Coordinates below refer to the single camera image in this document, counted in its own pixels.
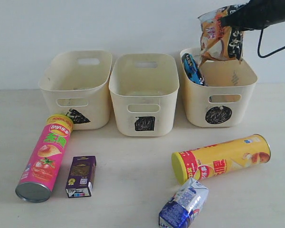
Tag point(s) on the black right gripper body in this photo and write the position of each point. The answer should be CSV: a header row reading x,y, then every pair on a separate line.
x,y
256,15

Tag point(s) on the orange noodle packet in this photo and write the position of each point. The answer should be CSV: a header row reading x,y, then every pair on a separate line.
x,y
217,42

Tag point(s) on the blue snack bag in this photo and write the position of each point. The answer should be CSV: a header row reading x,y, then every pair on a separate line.
x,y
191,69

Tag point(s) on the yellow Lays chips can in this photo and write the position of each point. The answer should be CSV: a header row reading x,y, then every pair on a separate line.
x,y
216,159

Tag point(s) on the blue white milk carton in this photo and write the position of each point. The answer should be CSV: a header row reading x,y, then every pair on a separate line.
x,y
181,210

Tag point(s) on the purple small carton box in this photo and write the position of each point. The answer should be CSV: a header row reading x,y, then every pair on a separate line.
x,y
81,177

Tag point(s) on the pink Lays chips can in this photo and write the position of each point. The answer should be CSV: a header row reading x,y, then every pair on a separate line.
x,y
39,176

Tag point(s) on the cream right plastic bin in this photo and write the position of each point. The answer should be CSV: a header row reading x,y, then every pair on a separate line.
x,y
223,101

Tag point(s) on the cream plastic bin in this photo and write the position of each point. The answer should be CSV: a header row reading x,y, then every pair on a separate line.
x,y
76,84
144,89
223,101

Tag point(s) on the cream middle plastic bin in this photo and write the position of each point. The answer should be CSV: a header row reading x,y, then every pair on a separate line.
x,y
144,89

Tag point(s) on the cream left plastic bin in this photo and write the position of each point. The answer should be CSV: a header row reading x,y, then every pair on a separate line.
x,y
76,84

